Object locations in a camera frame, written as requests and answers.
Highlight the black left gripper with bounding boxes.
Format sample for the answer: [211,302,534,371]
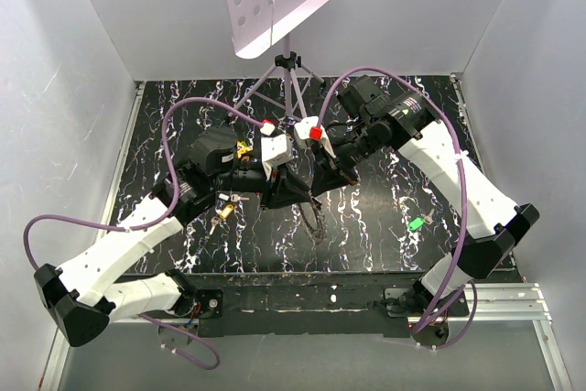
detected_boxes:
[212,161,311,211]

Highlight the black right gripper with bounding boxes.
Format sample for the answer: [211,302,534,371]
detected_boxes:
[309,120,380,198]

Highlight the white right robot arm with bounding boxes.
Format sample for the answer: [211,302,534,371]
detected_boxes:
[298,75,539,316]

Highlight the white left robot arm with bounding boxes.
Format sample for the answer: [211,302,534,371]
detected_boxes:
[34,127,310,347]

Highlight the grey tag key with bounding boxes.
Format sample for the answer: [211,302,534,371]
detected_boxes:
[218,192,249,203]

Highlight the yellow owl number block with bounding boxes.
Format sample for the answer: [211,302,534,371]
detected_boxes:
[236,141,253,158]

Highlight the yellow tag key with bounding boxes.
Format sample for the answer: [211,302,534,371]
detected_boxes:
[209,203,234,236]

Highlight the green tag key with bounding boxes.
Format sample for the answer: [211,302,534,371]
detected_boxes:
[407,209,435,232]

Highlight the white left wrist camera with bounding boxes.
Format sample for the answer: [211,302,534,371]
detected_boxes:
[261,134,294,168]

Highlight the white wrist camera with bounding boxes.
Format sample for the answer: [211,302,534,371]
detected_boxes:
[293,116,336,158]
[261,134,294,168]

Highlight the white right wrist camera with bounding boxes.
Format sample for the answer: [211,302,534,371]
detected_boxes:
[293,116,336,158]

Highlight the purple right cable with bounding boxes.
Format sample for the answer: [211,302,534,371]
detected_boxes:
[318,65,480,350]

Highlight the purple cable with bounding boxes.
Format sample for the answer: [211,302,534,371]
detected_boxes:
[318,65,480,350]
[22,96,276,370]

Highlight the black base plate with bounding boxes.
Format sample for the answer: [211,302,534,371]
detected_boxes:
[173,271,471,340]

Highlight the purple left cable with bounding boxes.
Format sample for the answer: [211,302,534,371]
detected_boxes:
[22,96,276,370]

